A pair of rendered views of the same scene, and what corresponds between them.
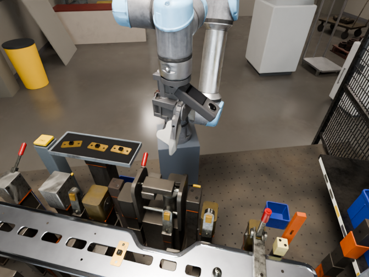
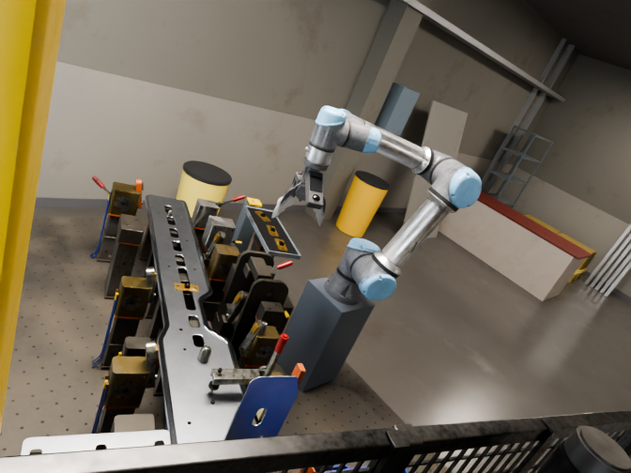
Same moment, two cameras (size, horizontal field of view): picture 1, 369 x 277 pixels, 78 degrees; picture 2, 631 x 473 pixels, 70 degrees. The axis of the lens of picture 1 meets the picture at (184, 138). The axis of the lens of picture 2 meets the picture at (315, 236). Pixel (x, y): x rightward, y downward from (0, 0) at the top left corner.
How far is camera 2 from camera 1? 101 cm
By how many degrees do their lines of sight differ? 42
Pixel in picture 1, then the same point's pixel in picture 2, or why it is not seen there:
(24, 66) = (355, 202)
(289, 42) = not seen: outside the picture
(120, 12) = not seen: hidden behind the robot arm
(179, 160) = (315, 312)
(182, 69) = (313, 154)
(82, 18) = (477, 211)
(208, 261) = (214, 351)
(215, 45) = (421, 213)
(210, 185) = (328, 404)
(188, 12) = (330, 118)
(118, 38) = (503, 267)
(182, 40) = (320, 133)
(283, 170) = not seen: outside the picture
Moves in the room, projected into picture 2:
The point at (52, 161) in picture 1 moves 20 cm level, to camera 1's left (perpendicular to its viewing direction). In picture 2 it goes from (241, 222) to (223, 201)
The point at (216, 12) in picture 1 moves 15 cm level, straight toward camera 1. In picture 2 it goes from (438, 184) to (404, 175)
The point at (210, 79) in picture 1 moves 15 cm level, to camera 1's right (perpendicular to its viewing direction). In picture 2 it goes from (393, 242) to (425, 268)
